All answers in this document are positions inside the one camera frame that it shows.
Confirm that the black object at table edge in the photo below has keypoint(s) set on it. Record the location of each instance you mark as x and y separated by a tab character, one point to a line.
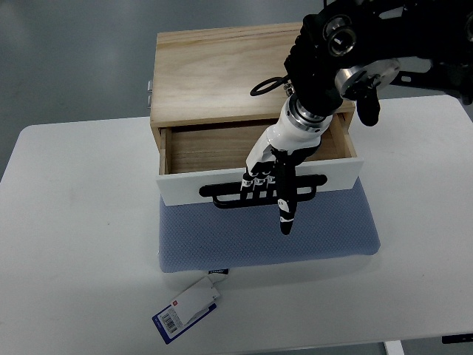
457	338

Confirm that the wooden drawer cabinet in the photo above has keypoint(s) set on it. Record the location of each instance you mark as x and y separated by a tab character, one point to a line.
205	76

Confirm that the blue mesh cushion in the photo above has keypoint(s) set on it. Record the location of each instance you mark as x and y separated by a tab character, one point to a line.
202	237

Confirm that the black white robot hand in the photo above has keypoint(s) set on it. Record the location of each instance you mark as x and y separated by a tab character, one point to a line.
279	150

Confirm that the white blue paper tag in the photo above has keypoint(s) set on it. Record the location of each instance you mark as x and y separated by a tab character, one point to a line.
186	310

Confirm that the metal latch on cabinet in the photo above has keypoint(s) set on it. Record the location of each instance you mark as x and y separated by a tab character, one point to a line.
149	91

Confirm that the white top drawer black handle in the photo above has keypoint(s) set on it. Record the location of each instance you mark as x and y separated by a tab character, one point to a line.
194	156

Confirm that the white table leg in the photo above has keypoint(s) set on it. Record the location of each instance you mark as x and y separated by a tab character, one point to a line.
394	347

